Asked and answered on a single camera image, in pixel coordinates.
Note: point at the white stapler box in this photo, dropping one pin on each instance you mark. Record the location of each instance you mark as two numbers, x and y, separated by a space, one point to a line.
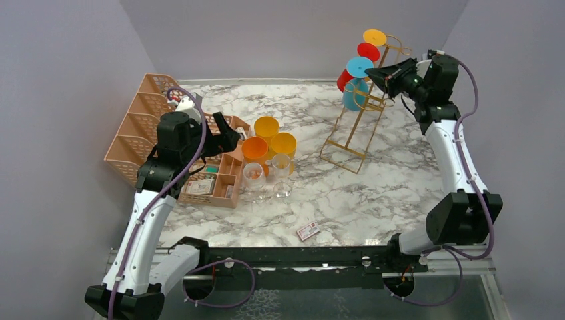
200 187

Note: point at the gold wire wine glass rack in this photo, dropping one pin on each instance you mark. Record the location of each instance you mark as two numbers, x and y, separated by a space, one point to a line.
349 141

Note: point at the white blue stapler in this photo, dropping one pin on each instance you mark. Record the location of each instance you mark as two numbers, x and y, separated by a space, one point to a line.
242 133

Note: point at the clear wine glass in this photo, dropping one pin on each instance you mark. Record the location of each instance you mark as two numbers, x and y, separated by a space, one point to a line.
254 179
282 167

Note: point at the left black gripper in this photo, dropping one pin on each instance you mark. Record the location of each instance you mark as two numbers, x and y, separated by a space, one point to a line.
225 141

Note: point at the orange plastic wine glass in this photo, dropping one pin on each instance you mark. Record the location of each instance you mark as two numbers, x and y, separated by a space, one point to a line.
256 150

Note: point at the red white box in organizer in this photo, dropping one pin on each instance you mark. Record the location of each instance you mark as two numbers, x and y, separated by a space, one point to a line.
229 191

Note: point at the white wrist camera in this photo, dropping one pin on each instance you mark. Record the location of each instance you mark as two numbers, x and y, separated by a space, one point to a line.
423 65
188 106

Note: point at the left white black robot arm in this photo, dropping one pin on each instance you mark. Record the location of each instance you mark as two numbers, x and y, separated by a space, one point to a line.
133 288

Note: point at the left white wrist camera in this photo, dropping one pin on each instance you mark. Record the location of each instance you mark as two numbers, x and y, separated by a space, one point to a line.
188 106

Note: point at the red plastic wine glass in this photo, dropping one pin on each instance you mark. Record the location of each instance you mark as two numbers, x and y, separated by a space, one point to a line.
368 53

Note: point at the blue plastic wine glass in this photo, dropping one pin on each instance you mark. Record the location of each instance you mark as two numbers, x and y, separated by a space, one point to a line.
355 89

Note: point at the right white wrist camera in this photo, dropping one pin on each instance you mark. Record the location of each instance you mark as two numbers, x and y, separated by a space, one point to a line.
423 65

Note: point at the red white staples box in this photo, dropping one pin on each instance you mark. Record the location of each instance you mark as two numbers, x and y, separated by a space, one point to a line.
308 231

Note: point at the yellow plastic wine glass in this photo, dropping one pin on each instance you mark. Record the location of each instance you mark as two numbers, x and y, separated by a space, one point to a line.
266 128

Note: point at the yellow wine glass top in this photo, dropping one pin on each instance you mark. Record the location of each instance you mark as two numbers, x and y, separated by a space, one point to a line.
375 37

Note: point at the peach plastic file organizer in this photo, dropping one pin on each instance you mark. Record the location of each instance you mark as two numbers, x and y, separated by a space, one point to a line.
154 143

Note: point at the teal grey correction tape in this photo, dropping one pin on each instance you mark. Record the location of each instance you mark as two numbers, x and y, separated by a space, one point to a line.
211 169

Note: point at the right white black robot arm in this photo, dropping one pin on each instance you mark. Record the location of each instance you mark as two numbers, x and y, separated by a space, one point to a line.
463 221

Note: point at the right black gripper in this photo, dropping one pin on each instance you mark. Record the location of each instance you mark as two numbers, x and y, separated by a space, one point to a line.
390 76

